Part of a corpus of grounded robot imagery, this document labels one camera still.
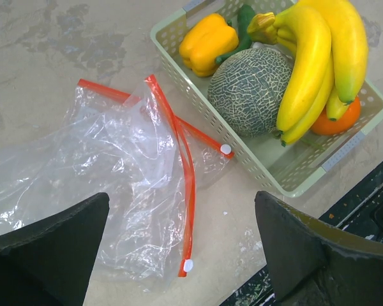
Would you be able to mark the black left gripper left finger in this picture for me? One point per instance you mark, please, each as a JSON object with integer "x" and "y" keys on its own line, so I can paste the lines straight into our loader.
{"x": 50, "y": 261}

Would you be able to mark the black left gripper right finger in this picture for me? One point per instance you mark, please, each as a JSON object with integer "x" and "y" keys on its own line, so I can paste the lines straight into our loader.
{"x": 313, "y": 263}

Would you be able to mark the clear zip bag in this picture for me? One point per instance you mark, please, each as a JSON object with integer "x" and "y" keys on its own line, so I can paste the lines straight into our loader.
{"x": 114, "y": 189}
{"x": 143, "y": 125}

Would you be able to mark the yellow banana bunch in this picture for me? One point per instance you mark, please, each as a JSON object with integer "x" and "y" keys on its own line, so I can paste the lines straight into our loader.
{"x": 330, "y": 49}

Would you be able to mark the yellow bell pepper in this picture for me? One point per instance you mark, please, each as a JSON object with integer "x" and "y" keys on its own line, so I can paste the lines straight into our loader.
{"x": 208, "y": 39}

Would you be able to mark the green cucumber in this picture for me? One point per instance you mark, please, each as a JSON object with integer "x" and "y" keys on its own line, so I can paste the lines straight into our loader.
{"x": 244, "y": 17}

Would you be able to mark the pale green plastic basket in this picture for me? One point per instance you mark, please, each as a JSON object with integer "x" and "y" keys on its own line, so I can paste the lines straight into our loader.
{"x": 289, "y": 170}

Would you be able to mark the orange fruit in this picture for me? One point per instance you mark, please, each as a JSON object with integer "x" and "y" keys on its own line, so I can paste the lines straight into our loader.
{"x": 326, "y": 127}

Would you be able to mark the netted green melon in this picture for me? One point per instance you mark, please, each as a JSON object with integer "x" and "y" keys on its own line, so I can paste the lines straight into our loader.
{"x": 247, "y": 89}

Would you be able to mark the black table edge rail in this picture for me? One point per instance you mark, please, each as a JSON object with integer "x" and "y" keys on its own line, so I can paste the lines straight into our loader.
{"x": 359, "y": 212}

